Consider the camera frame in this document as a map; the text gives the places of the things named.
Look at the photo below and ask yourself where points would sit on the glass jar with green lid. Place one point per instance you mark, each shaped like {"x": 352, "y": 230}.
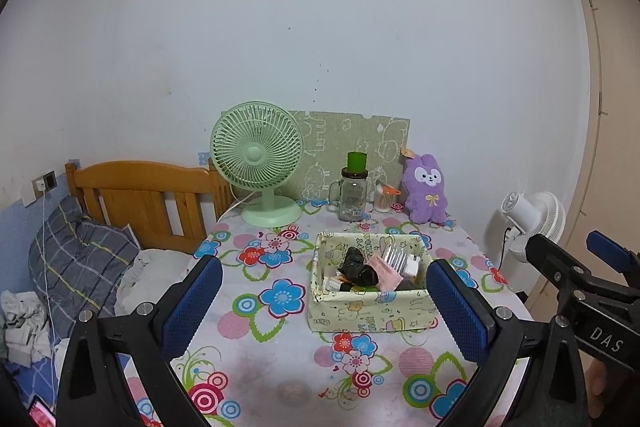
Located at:
{"x": 352, "y": 197}

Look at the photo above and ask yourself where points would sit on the black plastic bag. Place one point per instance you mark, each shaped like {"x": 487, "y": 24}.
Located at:
{"x": 357, "y": 269}

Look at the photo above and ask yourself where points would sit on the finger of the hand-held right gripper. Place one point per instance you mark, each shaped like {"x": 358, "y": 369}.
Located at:
{"x": 565, "y": 272}
{"x": 607, "y": 249}

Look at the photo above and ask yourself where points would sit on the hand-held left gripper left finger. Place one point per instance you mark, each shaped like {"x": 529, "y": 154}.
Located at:
{"x": 192, "y": 302}

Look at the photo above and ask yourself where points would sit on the beige door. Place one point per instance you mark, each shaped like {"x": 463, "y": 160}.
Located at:
{"x": 615, "y": 107}

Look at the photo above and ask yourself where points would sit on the phone with pink screen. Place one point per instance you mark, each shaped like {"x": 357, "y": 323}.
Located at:
{"x": 42, "y": 414}

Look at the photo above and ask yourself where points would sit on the floral tablecloth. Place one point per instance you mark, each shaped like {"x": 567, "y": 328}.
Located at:
{"x": 260, "y": 357}

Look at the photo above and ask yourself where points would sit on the green packet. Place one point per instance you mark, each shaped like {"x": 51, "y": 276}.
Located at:
{"x": 365, "y": 288}

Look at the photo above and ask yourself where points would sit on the grey plaid pillow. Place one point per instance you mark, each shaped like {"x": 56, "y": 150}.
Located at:
{"x": 80, "y": 257}

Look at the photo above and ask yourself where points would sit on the pile of clothes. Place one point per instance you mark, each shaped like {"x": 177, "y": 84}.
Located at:
{"x": 22, "y": 327}

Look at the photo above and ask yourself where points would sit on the purple plush bunny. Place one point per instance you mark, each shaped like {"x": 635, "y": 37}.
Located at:
{"x": 425, "y": 192}

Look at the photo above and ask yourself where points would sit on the green printed board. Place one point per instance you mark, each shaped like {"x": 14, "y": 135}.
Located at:
{"x": 350, "y": 137}

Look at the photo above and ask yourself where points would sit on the clear plastic tube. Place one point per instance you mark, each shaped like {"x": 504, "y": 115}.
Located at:
{"x": 395, "y": 257}

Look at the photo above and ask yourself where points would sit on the wall socket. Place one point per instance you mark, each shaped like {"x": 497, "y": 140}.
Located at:
{"x": 45, "y": 182}

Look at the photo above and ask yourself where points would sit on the cartoon tissue pack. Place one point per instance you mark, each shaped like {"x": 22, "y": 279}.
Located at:
{"x": 413, "y": 267}

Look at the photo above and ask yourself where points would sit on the person's right hand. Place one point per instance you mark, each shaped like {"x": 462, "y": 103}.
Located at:
{"x": 596, "y": 387}

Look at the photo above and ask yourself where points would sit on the snack packet with orange print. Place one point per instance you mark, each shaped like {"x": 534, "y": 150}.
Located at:
{"x": 332, "y": 283}

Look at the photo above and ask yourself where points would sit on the small jar with orange lid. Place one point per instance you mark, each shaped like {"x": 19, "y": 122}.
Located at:
{"x": 385, "y": 199}

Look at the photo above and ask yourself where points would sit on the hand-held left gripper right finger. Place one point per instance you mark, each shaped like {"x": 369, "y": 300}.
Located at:
{"x": 455, "y": 307}

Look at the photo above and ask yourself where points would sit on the white bedding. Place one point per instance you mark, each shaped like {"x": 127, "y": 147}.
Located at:
{"x": 150, "y": 277}

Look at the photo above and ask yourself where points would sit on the yellow fabric storage box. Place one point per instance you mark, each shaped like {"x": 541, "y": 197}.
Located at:
{"x": 370, "y": 312}

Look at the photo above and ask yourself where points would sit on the wooden bed headboard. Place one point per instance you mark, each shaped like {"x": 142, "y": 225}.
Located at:
{"x": 140, "y": 187}

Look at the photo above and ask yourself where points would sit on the green desk fan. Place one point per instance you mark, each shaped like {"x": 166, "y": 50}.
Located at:
{"x": 255, "y": 157}

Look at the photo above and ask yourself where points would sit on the white standing fan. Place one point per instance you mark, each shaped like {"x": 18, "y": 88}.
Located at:
{"x": 535, "y": 217}

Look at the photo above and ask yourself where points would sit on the pink packet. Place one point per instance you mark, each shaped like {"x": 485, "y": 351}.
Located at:
{"x": 387, "y": 277}

